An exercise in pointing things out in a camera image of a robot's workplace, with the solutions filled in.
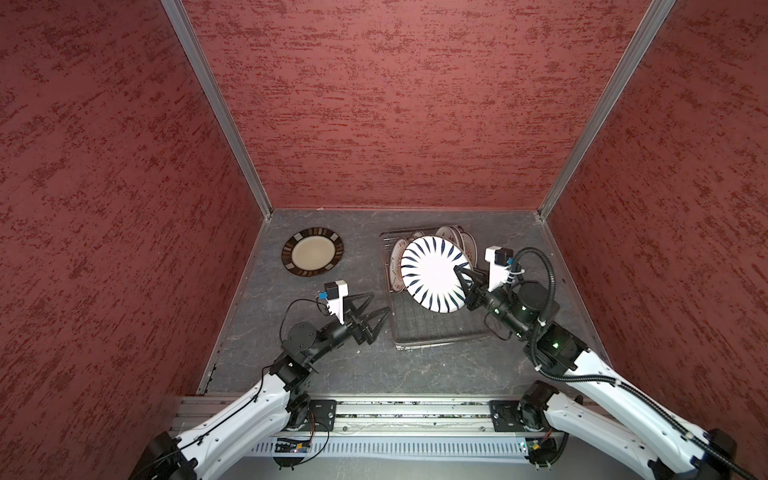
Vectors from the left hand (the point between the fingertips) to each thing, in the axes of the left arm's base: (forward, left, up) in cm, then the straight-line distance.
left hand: (383, 308), depth 70 cm
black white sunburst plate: (+6, -11, +4) cm, 13 cm away
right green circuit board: (-25, -37, -23) cm, 50 cm away
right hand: (+5, -16, +7) cm, 18 cm away
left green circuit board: (-26, +24, -24) cm, 43 cm away
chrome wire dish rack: (+4, -9, -21) cm, 24 cm away
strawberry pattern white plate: (+25, -20, -1) cm, 32 cm away
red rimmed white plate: (+23, -26, -4) cm, 35 cm away
